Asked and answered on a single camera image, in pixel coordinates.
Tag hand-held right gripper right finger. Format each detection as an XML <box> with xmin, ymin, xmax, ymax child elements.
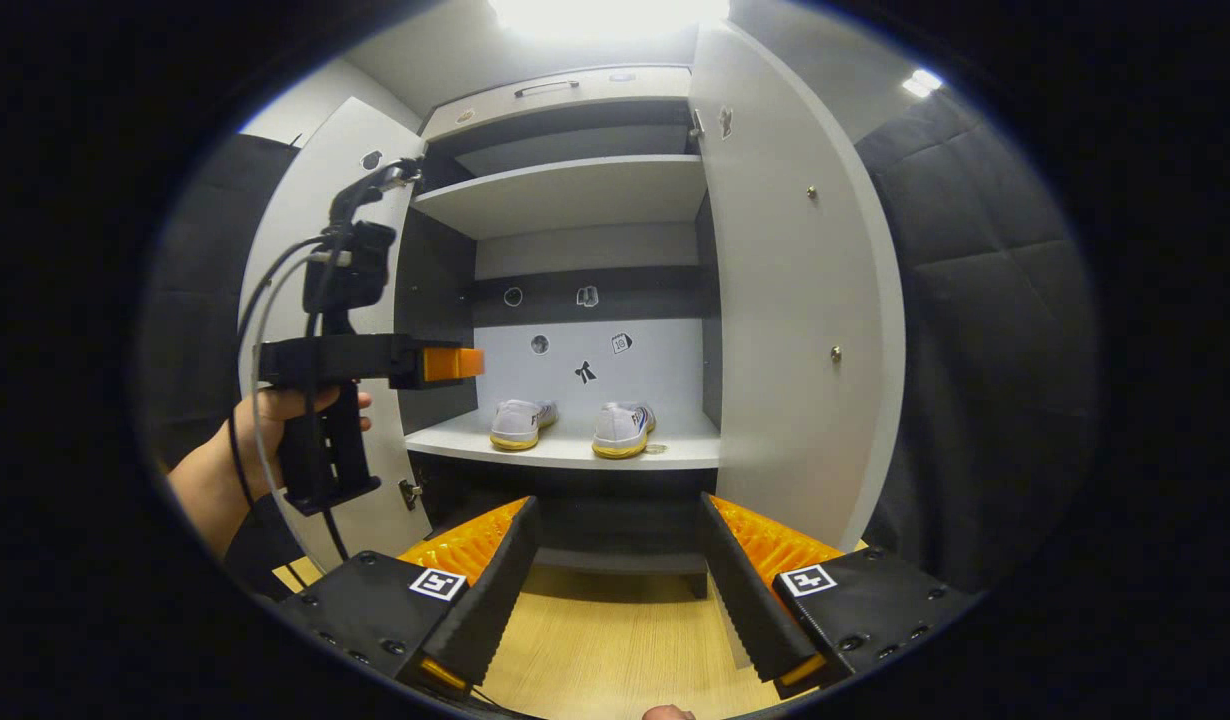
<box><xmin>695</xmin><ymin>491</ymin><xmax>979</xmax><ymax>701</ymax></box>

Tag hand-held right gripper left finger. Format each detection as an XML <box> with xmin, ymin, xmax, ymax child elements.
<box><xmin>275</xmin><ymin>495</ymin><xmax>542</xmax><ymax>701</ymax></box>

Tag white striped shoe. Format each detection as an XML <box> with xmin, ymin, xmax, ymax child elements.
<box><xmin>591</xmin><ymin>401</ymin><xmax>658</xmax><ymax>460</ymax></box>
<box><xmin>489</xmin><ymin>399</ymin><xmax>559</xmax><ymax>452</ymax></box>

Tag grey shoe cabinet door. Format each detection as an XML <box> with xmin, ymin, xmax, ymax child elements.
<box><xmin>687</xmin><ymin>22</ymin><xmax>908</xmax><ymax>671</ymax></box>
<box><xmin>237</xmin><ymin>97</ymin><xmax>434</xmax><ymax>573</ymax></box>

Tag grey shoe cabinet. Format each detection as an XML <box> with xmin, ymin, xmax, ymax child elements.
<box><xmin>395</xmin><ymin>65</ymin><xmax>726</xmax><ymax>601</ymax></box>

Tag grey cabinet drawer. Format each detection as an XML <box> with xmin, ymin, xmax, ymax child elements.
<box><xmin>422</xmin><ymin>66</ymin><xmax>693</xmax><ymax>141</ymax></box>

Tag large ceiling light panel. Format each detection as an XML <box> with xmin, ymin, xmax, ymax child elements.
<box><xmin>487</xmin><ymin>0</ymin><xmax>731</xmax><ymax>43</ymax></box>

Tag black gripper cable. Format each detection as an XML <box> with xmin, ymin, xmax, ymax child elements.
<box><xmin>227</xmin><ymin>235</ymin><xmax>351</xmax><ymax>561</ymax></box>

